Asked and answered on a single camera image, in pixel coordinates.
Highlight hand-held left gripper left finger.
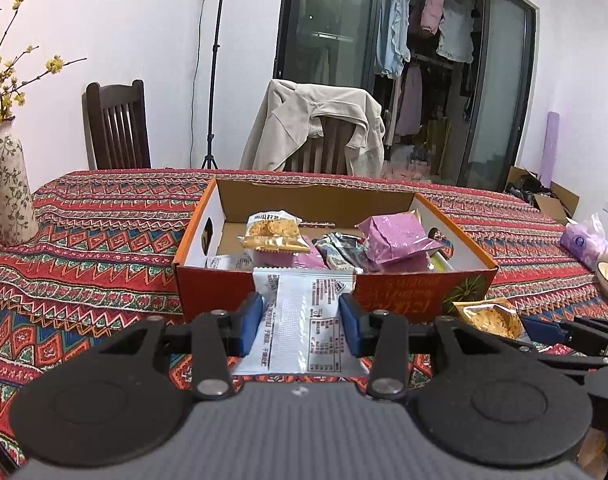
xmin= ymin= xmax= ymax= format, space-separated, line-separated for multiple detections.
xmin=101 ymin=291 xmax=265 ymax=402

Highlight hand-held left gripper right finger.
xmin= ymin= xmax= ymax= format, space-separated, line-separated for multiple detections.
xmin=339 ymin=292 xmax=504 ymax=403

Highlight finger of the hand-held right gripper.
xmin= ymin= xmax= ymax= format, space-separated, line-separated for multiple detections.
xmin=574 ymin=315 xmax=608 ymax=341
xmin=522 ymin=316 xmax=608 ymax=361

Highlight white snack packet black print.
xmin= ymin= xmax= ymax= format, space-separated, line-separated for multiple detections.
xmin=231 ymin=267 xmax=372 ymax=376

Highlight orange cracker snack packet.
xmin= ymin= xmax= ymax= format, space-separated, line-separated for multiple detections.
xmin=451 ymin=297 xmax=525 ymax=341

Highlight red and orange cardboard box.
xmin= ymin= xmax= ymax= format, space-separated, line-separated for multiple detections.
xmin=173 ymin=176 xmax=499 ymax=328

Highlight white packet with orange crackers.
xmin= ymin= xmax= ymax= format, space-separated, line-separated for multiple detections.
xmin=241 ymin=210 xmax=312 ymax=253

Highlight puffy pink snack packet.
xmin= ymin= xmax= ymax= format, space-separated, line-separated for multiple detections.
xmin=356 ymin=211 xmax=442 ymax=273

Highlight flat pink snack packet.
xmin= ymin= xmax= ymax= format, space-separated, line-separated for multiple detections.
xmin=254 ymin=250 xmax=329 ymax=271

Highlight purple tissue pack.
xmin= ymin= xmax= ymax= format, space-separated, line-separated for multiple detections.
xmin=560 ymin=214 xmax=608 ymax=271

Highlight open brown cardboard box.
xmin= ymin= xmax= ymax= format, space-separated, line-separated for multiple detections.
xmin=504 ymin=166 xmax=580 ymax=226

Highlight purple rolled yoga mat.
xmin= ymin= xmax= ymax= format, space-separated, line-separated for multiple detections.
xmin=540 ymin=111 xmax=560 ymax=188

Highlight brown slatted wooden chair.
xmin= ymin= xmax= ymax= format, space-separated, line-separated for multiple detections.
xmin=284 ymin=115 xmax=357 ymax=175

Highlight beige jacket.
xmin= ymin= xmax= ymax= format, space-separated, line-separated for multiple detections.
xmin=239 ymin=79 xmax=386 ymax=177

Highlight mauve hanging garment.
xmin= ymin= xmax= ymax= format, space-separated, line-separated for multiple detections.
xmin=394 ymin=62 xmax=425 ymax=136

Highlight dark wooden chair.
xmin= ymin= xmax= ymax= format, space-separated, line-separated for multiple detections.
xmin=85 ymin=80 xmax=152 ymax=171

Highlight black light stand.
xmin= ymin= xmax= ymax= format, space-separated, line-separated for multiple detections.
xmin=200 ymin=0 xmax=235 ymax=171

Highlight floral ceramic vase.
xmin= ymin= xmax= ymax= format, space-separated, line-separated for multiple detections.
xmin=0 ymin=116 xmax=40 ymax=247

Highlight light blue hanging garment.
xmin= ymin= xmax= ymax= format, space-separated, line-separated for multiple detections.
xmin=376 ymin=0 xmax=412 ymax=78

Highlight white hanging top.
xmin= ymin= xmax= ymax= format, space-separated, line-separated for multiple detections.
xmin=436 ymin=0 xmax=477 ymax=63

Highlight yellow flower branches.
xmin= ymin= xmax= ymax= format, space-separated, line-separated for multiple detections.
xmin=0 ymin=0 xmax=87 ymax=127

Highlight pink hanging top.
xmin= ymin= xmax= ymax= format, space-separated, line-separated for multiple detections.
xmin=420 ymin=0 xmax=445 ymax=36

